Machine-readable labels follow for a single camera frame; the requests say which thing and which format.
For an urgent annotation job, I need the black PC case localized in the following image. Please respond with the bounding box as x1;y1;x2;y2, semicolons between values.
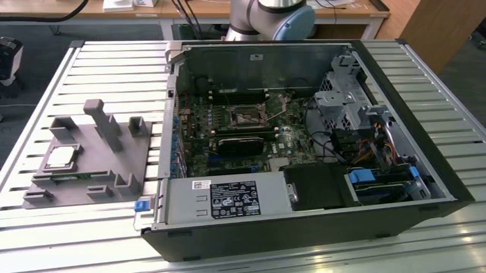
132;38;478;263

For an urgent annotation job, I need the green RAM stick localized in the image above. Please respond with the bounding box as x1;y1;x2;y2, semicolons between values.
51;173;95;182

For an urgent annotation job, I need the silver power supply with label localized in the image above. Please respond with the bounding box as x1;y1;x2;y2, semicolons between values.
162;177;296;226

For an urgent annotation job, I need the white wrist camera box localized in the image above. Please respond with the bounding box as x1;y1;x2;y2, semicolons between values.
0;36;25;86

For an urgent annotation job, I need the wooden cabinet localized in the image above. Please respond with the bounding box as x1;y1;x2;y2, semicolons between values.
374;0;486;75

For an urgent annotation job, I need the silver chipset heatsink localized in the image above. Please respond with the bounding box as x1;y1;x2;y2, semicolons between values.
268;158;290;172

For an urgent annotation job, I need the silver metal drive cage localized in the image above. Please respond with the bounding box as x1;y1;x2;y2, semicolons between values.
314;55;398;131

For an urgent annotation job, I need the yellow red wire bundle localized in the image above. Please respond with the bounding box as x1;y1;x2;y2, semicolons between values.
351;121;402;173

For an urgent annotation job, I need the hard disk in blue carrier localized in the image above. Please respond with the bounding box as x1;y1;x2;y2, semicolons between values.
346;167;410;205

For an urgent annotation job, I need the green motherboard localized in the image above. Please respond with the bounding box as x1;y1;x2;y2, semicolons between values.
176;92;318;177

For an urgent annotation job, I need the white cardboard box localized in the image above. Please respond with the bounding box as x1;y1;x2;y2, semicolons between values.
102;0;136;13

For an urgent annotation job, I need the grey parts rack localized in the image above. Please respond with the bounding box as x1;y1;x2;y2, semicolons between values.
21;98;154;210

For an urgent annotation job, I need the CPU socket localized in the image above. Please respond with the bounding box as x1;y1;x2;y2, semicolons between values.
226;104;272;129

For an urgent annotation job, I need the black graphics card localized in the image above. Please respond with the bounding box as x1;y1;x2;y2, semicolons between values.
215;136;264;158

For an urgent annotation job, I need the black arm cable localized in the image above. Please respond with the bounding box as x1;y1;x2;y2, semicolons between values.
0;0;88;23

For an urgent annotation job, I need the silver-topped CPU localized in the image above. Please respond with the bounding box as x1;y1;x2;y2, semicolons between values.
43;145;80;169

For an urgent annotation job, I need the wooden desk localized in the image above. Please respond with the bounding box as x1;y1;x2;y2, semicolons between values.
0;0;391;40

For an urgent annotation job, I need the black plastic shroud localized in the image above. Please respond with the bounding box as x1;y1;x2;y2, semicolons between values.
280;164;361;212

